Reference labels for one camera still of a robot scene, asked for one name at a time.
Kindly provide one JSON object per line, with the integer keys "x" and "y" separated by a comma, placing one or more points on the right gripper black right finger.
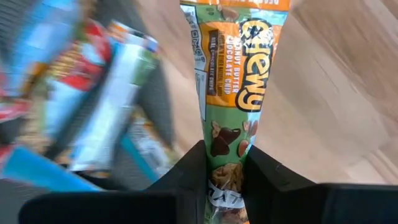
{"x": 311, "y": 205}

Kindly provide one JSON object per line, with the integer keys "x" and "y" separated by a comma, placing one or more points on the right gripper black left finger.
{"x": 124, "y": 208}

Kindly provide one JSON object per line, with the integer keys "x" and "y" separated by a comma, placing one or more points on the red Chewy granola bar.
{"x": 12, "y": 112}
{"x": 93, "y": 46}

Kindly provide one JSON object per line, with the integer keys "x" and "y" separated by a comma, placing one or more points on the orange peanut butter Chewy bar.
{"x": 230, "y": 77}

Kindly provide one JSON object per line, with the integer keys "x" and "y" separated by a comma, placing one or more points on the light blue granola bar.
{"x": 37, "y": 171}

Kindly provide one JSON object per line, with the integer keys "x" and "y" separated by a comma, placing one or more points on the white and blue granola bar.
{"x": 109, "y": 109}

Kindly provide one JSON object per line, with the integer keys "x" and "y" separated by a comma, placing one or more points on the round grey woven placemat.
{"x": 155, "y": 102}

